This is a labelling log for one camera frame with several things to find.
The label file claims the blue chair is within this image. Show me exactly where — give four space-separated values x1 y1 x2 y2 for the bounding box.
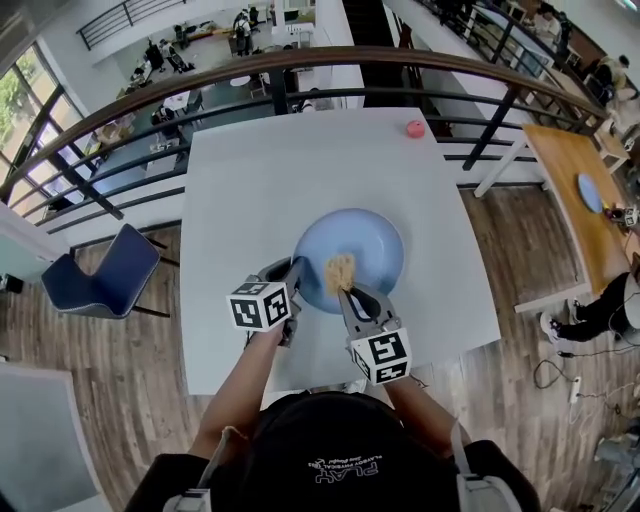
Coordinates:
40 223 171 320

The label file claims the person's black shirt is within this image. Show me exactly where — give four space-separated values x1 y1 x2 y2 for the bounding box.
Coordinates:
122 392 541 512

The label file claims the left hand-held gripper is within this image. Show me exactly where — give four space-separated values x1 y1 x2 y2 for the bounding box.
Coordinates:
225 255 305 349

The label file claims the dark staircase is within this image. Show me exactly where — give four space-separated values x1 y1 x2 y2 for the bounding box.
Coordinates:
342 0 401 109

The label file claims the large window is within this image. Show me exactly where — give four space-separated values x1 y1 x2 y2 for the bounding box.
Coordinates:
0 42 86 211

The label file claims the black railing with wooden handrail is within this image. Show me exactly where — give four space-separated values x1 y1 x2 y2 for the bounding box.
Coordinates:
0 45 609 236

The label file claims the group of people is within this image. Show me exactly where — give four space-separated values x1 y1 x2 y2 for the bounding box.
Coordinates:
144 7 261 76

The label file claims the person's left forearm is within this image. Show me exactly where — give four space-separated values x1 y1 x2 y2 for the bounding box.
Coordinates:
188 327 284 459

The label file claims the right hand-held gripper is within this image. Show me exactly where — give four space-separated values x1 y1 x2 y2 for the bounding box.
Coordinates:
338 285 412 386

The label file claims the black cable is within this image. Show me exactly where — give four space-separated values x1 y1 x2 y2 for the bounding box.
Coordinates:
533 347 640 391

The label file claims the small wooden table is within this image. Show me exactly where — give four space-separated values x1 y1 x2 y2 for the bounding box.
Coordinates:
594 119 631 174

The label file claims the wooden table with white legs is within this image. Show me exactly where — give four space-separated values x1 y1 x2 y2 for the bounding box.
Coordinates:
473 123 634 315

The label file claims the white square table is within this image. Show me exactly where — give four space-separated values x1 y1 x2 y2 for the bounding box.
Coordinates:
179 107 502 396

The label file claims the person's right forearm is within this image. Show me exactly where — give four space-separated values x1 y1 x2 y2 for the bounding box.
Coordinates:
384 372 459 459

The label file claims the beige scrubbing sponge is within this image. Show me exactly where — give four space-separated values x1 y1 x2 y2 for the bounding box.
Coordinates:
323 253 357 296

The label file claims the grey shoulder strap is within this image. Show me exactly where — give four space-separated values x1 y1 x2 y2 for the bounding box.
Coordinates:
449 419 524 512
162 424 236 512

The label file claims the big blue plate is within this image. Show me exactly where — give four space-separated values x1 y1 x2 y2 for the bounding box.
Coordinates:
577 172 604 214
292 208 405 315

